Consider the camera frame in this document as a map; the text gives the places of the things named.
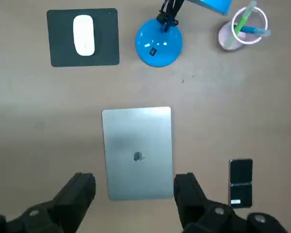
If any pale pink pen cup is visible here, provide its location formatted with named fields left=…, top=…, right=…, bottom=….
left=217, top=6, right=269, bottom=51

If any black mouse pad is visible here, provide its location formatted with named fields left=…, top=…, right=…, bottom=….
left=46, top=8, right=120, bottom=67

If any black folding phone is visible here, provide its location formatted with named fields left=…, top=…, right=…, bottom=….
left=228, top=158, right=254, bottom=209

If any silver laptop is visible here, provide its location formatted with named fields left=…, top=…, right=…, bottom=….
left=101, top=106, right=175, bottom=201

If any green pen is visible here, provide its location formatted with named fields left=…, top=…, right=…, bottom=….
left=226, top=0, right=258, bottom=48

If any blue pen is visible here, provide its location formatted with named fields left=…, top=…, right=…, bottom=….
left=234, top=23, right=272, bottom=37

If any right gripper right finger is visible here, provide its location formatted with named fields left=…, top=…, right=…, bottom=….
left=173, top=172, right=289, bottom=233

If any blue desk lamp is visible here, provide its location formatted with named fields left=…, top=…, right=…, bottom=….
left=135, top=0, right=233, bottom=68

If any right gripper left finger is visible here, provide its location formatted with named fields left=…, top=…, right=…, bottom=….
left=0, top=172, right=97, bottom=233

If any white computer mouse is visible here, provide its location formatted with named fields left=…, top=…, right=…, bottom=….
left=73, top=15, right=96, bottom=57

